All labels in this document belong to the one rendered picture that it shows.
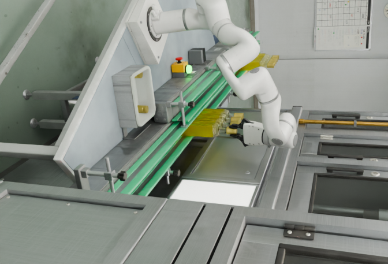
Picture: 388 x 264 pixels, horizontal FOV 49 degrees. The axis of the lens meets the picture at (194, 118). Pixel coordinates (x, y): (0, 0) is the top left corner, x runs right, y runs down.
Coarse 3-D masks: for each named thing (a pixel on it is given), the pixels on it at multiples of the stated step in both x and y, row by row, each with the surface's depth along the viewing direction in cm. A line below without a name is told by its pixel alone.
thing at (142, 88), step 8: (136, 72) 170; (144, 72) 181; (136, 80) 184; (144, 80) 183; (136, 88) 185; (144, 88) 184; (152, 88) 184; (136, 96) 185; (144, 96) 186; (152, 96) 185; (136, 104) 170; (144, 104) 187; (152, 104) 186; (136, 112) 171; (152, 112) 186; (136, 120) 172; (144, 120) 179
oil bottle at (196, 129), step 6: (192, 126) 195; (198, 126) 194; (204, 126) 193; (210, 126) 192; (216, 126) 192; (186, 132) 197; (192, 132) 196; (198, 132) 195; (204, 132) 194; (210, 132) 193; (216, 132) 193
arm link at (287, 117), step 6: (282, 114) 174; (288, 114) 172; (282, 120) 171; (288, 120) 171; (294, 120) 172; (294, 126) 173; (294, 132) 176; (294, 138) 175; (270, 144) 181; (288, 144) 175; (294, 144) 176
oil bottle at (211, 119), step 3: (198, 117) 204; (201, 117) 204; (204, 117) 203; (207, 117) 203; (210, 117) 202; (195, 120) 201; (198, 120) 200; (201, 120) 200; (204, 120) 200; (207, 120) 199; (210, 120) 199; (213, 120) 199; (216, 120) 198; (219, 120) 198; (222, 120) 200; (219, 123) 197; (222, 123) 198; (222, 126) 198
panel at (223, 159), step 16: (208, 144) 209; (224, 144) 209; (240, 144) 207; (208, 160) 195; (224, 160) 193; (240, 160) 192; (256, 160) 190; (192, 176) 180; (208, 176) 179; (224, 176) 179; (240, 176) 178; (256, 176) 175; (256, 192) 164
